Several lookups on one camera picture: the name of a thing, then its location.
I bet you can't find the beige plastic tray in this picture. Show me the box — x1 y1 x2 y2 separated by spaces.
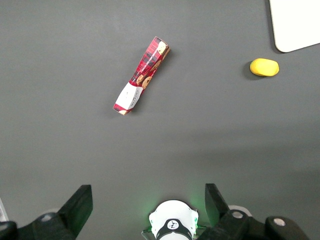
269 0 320 53

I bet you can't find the red cookie box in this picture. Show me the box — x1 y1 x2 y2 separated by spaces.
112 36 171 116

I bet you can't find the yellow lemon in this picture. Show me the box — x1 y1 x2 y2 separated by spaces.
249 58 280 77

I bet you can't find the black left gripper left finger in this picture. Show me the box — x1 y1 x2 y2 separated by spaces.
17 184 94 240

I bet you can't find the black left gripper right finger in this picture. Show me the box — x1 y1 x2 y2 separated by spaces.
197 183 310 240

